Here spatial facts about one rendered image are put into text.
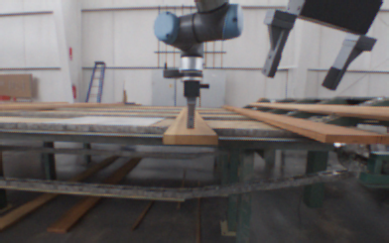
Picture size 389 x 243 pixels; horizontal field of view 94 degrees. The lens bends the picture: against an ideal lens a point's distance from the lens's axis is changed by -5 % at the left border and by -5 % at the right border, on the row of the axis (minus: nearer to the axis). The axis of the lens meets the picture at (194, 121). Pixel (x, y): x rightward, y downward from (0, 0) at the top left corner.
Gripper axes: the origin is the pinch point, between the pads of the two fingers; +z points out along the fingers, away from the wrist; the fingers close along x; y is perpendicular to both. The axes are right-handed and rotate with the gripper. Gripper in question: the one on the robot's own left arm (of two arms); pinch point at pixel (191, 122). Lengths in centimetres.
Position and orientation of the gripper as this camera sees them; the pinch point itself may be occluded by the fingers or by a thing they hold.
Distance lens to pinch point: 63.5
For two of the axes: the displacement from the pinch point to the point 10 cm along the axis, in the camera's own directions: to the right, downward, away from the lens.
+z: -0.2, 9.9, 1.1
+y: 10.0, 0.2, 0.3
